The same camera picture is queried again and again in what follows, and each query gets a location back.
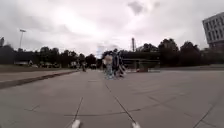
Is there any tall chimney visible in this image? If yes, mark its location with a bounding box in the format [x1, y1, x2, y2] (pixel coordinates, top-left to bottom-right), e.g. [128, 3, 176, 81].
[131, 37, 136, 53]

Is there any lamp pole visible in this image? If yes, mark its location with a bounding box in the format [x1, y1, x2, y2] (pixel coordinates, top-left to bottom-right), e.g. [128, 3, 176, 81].
[18, 28, 27, 51]

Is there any group of people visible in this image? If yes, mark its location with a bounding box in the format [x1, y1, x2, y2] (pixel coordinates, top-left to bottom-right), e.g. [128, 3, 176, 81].
[101, 48, 128, 80]

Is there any robot's own part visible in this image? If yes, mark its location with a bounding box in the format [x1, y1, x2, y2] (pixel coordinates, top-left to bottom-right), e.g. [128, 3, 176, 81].
[70, 119, 82, 128]
[131, 121, 142, 128]

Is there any row of trees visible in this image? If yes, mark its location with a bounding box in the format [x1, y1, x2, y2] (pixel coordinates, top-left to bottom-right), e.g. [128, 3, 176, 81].
[0, 37, 224, 69]

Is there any grey paved plaza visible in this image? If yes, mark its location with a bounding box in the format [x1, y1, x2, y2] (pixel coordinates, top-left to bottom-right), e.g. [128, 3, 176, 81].
[0, 68, 224, 128]

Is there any grey office building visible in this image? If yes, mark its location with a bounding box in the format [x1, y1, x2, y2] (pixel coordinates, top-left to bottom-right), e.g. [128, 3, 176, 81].
[201, 12, 224, 51]

